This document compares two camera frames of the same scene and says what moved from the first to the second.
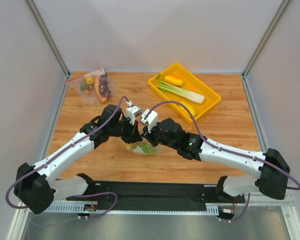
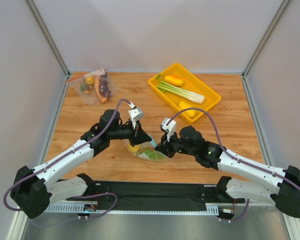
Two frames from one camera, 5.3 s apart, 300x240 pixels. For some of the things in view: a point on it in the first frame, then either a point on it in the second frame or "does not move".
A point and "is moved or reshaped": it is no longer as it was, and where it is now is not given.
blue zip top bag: [143, 147] is moved or reshaped
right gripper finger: [151, 139] → [162, 148]
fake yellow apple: [90, 79] does not move
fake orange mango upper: [174, 80] does not move
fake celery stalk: [189, 95] does not move
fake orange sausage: [102, 99] does not move
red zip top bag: [95, 88] does not move
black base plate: [150, 195] does not move
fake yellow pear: [125, 144] → [133, 149]
